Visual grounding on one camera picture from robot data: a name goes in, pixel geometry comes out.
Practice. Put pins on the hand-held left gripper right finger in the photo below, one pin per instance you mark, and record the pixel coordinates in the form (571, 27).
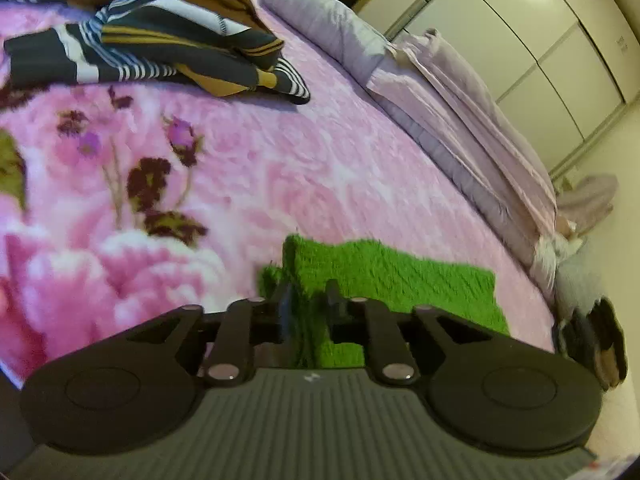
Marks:
(334, 305)

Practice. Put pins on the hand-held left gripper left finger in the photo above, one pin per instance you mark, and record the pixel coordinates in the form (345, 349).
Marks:
(285, 312)

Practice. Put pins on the green knitted cloth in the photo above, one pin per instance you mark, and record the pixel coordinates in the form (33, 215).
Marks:
(400, 280)

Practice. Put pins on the pink floral blanket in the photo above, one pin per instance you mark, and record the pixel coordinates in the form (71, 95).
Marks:
(260, 160)

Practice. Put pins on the white crumpled cloth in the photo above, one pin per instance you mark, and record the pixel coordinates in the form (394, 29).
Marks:
(552, 255)

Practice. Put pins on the lilac pillow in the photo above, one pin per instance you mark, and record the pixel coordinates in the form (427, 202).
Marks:
(480, 125)

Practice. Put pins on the grey cushion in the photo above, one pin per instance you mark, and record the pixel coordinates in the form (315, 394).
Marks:
(580, 280)

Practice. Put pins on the purple quilt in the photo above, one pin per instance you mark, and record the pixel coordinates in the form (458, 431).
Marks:
(360, 55)

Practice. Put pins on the stack of dark folded clothes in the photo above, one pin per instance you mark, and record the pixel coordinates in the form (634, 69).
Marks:
(600, 340)

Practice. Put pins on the navy white striped garment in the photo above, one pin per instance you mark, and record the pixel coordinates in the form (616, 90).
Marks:
(150, 35)

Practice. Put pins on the cream wardrobe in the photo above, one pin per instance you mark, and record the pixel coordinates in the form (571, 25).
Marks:
(520, 35)

